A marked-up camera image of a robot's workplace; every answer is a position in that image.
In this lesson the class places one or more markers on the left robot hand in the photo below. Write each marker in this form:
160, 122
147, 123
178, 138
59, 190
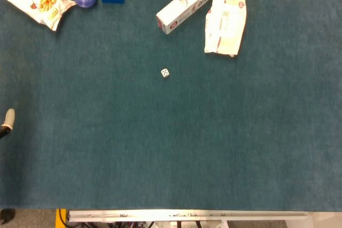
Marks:
9, 117

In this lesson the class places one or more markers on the white dice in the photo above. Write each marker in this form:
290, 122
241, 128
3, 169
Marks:
165, 72

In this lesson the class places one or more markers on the white toothpaste box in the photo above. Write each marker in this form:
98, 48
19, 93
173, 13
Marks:
187, 3

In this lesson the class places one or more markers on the white crumpled wrapper packet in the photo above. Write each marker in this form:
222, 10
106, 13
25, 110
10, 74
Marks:
225, 25

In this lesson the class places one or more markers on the yellow frame bracket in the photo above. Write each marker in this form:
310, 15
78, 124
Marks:
59, 218

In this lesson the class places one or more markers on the aluminium frame rail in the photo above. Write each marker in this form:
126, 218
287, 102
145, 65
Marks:
187, 216

